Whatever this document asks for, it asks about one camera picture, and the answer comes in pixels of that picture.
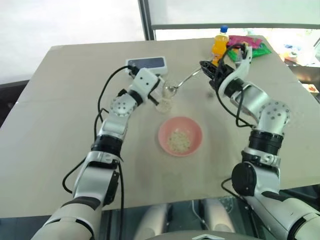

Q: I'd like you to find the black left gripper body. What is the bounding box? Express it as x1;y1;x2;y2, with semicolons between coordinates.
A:
148;83;162;100

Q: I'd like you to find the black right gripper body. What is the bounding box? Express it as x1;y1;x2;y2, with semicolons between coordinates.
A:
208;63;236;89

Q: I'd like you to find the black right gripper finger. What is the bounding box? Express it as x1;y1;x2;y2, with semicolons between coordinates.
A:
201;67;217;82
198;60;220;72

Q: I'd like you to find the clear glass mug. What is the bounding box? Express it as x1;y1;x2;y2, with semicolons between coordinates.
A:
155;79;179;115

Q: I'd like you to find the metal spoon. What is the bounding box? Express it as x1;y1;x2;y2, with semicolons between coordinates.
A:
166;67;203;93

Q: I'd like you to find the oatmeal in glass mug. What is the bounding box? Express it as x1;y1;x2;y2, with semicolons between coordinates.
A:
157;98;173;113

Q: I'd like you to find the pink bowl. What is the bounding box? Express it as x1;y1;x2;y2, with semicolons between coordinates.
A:
157;116;203;158

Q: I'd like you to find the oatmeal in pink bowl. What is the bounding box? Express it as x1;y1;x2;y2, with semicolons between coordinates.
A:
166;127;194;153

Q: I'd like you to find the orange drink bottle blue cap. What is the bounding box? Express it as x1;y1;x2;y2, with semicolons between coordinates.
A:
209;24;230;66

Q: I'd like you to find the white box with dark top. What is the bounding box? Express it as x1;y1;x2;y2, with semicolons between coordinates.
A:
125;56;169;76

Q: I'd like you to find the pink snack bag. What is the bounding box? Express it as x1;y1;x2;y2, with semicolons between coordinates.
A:
227;34;262;50

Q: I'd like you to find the green snack bag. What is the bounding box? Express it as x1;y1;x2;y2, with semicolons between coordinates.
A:
227;42;273;61

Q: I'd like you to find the white tray with red item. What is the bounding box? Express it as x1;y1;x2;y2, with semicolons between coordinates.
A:
302;83;320;94

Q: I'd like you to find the silver rounded robot leg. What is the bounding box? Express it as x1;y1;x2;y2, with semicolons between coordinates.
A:
203;197;236;235
136;202;173;240

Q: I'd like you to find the grey robot torso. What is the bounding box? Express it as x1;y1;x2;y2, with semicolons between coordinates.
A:
139;228;253;240

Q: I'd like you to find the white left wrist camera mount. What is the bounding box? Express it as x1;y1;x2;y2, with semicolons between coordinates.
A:
131;69;165;101

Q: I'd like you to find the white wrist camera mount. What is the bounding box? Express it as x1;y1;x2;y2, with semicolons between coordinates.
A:
216;44;254;97
131;69;165;101

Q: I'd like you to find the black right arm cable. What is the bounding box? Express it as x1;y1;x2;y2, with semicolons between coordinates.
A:
221;176;253;208
215;42;256;128

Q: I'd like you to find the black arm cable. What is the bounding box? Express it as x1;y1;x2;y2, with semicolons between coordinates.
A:
215;42;256;128
221;176;253;208
62;65;137;217

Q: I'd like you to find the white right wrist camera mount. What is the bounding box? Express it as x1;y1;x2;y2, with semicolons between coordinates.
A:
216;44;254;97

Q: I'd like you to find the dark window frame post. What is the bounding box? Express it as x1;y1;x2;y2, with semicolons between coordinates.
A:
137;0;156;41

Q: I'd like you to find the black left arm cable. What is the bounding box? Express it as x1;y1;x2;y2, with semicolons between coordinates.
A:
62;65;137;217

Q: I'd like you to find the thin white cable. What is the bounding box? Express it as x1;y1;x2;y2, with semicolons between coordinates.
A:
191;199;208;226

